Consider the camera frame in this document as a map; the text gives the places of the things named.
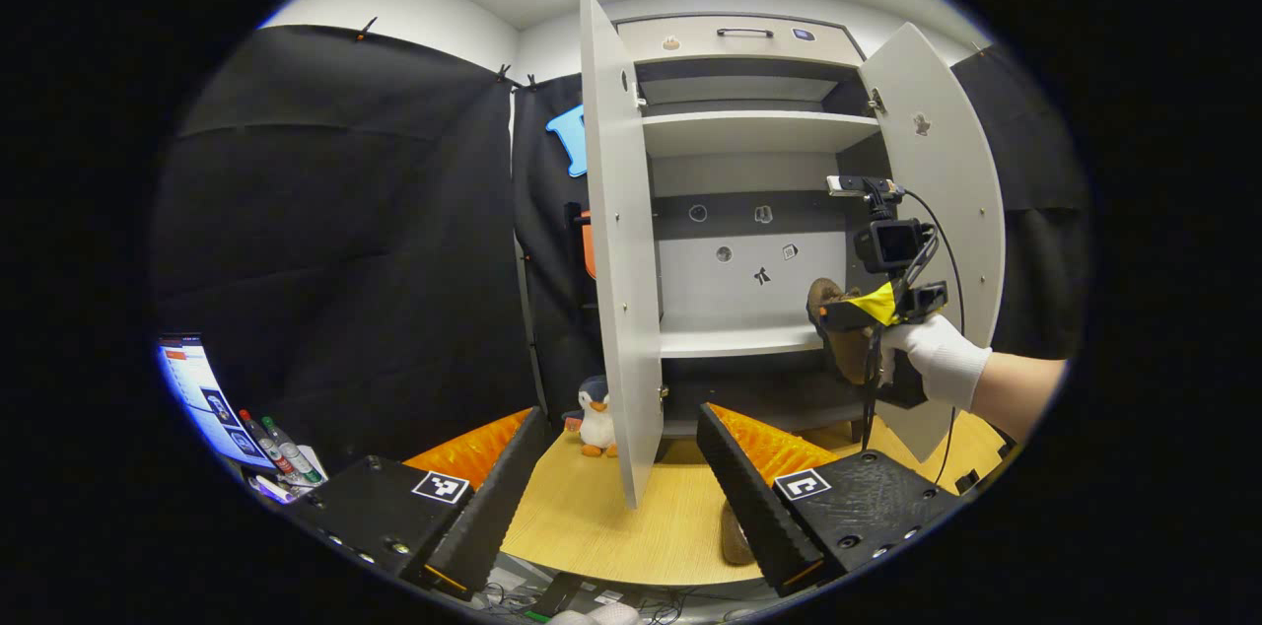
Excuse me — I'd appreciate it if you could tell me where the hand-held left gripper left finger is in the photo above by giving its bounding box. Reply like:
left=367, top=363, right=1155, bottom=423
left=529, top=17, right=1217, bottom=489
left=286, top=406, right=553, bottom=601

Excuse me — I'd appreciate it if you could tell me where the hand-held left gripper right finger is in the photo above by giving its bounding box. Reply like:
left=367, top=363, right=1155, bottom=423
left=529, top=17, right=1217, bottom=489
left=696, top=402, right=962, bottom=598

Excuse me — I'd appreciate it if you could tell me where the brown suede shoe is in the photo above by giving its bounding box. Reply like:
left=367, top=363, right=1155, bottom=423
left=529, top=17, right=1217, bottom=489
left=720, top=499, right=758, bottom=567
left=806, top=277, right=874, bottom=386

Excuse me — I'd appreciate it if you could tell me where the light grey cabinet door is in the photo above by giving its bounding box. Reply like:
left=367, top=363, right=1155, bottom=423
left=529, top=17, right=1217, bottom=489
left=580, top=0, right=664, bottom=511
left=858, top=22, right=1007, bottom=463

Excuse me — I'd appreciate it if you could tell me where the grey shoe cabinet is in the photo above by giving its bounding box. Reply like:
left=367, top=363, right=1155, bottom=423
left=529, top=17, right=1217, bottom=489
left=580, top=0, right=1007, bottom=511

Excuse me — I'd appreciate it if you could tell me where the white cabinet shelf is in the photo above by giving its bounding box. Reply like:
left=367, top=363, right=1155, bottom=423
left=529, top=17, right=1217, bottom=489
left=659, top=322, right=824, bottom=360
left=641, top=109, right=881, bottom=158

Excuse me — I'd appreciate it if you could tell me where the penguin plush toy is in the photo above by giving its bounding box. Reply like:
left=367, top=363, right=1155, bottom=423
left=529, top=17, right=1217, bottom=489
left=577, top=376, right=619, bottom=458

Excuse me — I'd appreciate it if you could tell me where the green cap marker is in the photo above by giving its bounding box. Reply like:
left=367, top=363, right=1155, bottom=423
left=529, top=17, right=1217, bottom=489
left=261, top=416, right=324, bottom=485

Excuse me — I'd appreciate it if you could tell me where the red cap marker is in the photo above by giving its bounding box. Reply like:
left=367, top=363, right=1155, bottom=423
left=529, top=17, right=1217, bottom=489
left=240, top=409, right=297, bottom=480

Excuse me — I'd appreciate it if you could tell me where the black backdrop cloth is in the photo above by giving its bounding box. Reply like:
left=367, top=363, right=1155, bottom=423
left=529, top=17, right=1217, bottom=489
left=153, top=24, right=1090, bottom=468

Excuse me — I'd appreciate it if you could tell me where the black camera cable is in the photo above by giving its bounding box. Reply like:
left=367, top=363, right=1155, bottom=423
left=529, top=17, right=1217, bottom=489
left=861, top=189, right=969, bottom=488

